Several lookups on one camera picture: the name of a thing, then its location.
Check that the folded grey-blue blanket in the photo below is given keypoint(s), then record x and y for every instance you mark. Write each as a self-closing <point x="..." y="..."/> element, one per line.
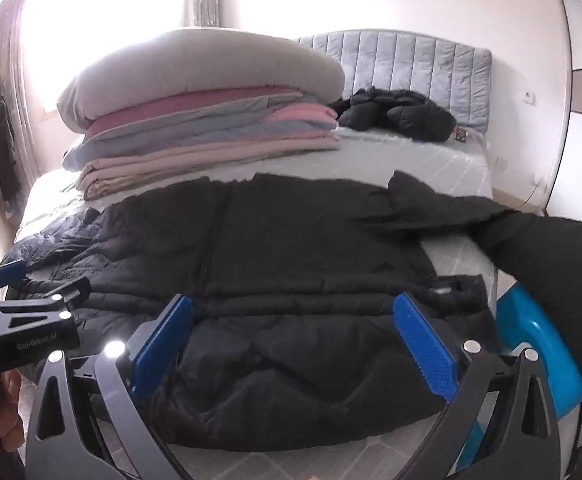
<point x="171" y="132"/>

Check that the small black puffer jacket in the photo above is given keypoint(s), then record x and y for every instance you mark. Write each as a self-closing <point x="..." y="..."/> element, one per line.
<point x="401" y="110"/>

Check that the folded pink blanket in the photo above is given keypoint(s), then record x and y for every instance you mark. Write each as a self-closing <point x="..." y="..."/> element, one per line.
<point x="306" y="115"/>

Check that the large grey pillow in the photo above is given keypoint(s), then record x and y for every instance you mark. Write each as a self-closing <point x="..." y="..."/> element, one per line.
<point x="196" y="70"/>

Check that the large black puffer coat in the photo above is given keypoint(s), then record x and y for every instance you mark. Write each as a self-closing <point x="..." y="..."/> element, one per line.
<point x="296" y="260"/>

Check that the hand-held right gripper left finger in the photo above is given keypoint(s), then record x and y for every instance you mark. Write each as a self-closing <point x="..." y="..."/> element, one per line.
<point x="163" y="345"/>

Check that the bed with grey checked sheet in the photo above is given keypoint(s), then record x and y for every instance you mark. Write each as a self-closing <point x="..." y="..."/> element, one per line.
<point x="416" y="160"/>

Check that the person's left hand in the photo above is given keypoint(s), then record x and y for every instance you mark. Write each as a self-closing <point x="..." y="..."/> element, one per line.
<point x="8" y="405"/>

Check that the grey padded headboard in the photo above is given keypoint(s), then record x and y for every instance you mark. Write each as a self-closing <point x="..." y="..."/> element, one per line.
<point x="411" y="60"/>

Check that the folded maroon blanket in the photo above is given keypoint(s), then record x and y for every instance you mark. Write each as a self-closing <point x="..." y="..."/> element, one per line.
<point x="171" y="105"/>

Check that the hanging dark clothes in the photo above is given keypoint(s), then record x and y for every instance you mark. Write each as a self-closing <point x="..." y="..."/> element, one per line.
<point x="0" y="135"/>

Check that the folded beige blanket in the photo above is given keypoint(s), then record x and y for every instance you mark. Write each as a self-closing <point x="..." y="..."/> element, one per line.
<point x="196" y="160"/>

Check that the blue plastic stool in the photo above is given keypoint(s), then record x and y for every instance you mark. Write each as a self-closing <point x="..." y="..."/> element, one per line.
<point x="536" y="325"/>

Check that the white wall socket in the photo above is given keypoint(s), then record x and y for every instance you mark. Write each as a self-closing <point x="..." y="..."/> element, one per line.
<point x="528" y="96"/>

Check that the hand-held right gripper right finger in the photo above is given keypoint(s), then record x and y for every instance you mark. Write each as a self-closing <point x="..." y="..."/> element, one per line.
<point x="426" y="350"/>

